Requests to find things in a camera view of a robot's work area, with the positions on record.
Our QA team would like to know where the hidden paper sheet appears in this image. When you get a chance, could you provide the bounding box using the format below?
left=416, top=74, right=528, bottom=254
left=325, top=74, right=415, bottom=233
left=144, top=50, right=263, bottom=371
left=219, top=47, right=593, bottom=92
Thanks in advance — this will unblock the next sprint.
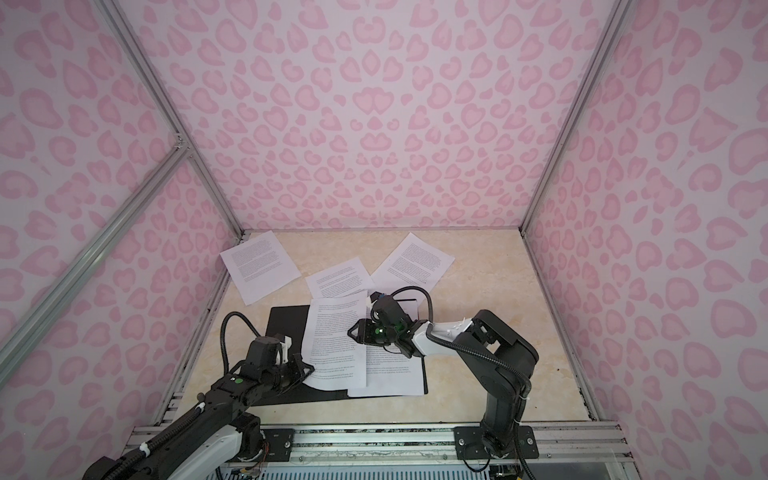
left=371, top=233, right=455, bottom=294

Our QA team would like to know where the left diagonal aluminium bar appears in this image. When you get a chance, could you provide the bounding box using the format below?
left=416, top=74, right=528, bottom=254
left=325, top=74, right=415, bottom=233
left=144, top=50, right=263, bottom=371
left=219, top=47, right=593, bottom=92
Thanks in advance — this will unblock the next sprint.
left=1, top=140, right=189, bottom=385

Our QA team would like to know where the corner aluminium post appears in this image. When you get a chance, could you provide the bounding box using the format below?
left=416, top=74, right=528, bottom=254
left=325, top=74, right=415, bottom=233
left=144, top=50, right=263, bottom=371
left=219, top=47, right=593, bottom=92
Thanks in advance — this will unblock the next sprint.
left=519, top=0, right=637, bottom=238
left=93, top=0, right=245, bottom=240

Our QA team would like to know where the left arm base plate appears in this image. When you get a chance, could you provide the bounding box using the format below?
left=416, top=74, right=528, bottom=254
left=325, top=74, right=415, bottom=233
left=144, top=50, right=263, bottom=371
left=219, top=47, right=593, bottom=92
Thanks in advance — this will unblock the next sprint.
left=262, top=428, right=296, bottom=463

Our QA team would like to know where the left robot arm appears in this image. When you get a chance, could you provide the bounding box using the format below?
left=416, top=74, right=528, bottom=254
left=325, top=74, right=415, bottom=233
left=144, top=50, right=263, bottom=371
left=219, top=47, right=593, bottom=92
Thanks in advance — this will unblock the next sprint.
left=83, top=336, right=315, bottom=479

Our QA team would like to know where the centre highlighted paper sheet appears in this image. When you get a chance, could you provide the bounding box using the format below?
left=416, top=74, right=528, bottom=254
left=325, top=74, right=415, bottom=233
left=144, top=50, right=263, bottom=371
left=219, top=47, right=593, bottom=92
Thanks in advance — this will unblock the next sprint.
left=306, top=257, right=375, bottom=299

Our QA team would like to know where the black and white folder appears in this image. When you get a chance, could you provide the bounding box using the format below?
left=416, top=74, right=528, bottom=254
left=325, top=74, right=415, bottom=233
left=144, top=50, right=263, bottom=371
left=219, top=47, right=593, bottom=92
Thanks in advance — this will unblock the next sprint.
left=251, top=304, right=429, bottom=407

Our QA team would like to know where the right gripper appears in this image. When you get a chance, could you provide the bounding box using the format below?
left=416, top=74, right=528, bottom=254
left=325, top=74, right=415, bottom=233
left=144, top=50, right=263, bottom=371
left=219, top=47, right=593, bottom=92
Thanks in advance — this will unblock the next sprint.
left=344, top=318, right=400, bottom=347

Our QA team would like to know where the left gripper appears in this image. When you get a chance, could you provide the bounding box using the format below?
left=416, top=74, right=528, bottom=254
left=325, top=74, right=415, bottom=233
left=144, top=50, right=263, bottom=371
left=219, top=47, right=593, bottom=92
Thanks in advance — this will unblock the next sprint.
left=262, top=352, right=316, bottom=393

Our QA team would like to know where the left corner aluminium post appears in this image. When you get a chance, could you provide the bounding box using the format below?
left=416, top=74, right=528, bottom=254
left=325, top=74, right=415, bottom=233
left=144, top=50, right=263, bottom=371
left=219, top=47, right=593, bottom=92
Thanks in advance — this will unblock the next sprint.
left=93, top=0, right=245, bottom=240

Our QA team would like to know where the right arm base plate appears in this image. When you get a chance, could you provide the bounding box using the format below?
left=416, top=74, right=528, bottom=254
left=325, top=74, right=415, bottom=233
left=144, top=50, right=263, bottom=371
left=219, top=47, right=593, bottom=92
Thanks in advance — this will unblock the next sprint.
left=452, top=425, right=540, bottom=460

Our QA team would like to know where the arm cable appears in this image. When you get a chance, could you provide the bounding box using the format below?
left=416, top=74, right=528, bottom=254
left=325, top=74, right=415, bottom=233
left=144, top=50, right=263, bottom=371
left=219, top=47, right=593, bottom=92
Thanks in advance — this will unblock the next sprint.
left=101, top=310, right=265, bottom=480
left=389, top=285, right=538, bottom=480

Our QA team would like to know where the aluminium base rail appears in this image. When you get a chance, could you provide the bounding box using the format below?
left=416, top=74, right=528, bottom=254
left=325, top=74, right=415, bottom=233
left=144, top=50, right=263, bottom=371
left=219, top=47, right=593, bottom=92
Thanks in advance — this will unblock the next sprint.
left=122, top=421, right=637, bottom=480

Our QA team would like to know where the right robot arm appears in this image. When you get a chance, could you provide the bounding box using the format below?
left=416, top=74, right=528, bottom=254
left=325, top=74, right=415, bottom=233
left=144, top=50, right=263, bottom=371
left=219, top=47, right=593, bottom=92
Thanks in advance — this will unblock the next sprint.
left=347, top=286, right=539, bottom=459

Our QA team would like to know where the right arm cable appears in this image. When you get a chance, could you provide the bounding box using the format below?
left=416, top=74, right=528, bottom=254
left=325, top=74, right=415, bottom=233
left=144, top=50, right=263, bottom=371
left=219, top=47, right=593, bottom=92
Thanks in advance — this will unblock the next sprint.
left=389, top=285, right=538, bottom=480

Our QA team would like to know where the right corner aluminium post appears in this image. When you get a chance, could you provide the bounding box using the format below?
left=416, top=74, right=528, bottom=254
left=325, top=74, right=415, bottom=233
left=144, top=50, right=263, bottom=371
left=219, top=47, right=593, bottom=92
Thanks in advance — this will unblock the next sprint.
left=519, top=0, right=637, bottom=238

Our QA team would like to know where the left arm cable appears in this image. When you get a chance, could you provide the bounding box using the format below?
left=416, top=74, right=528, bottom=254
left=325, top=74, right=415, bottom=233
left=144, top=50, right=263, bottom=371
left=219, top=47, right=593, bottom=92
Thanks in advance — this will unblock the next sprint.
left=101, top=310, right=265, bottom=480

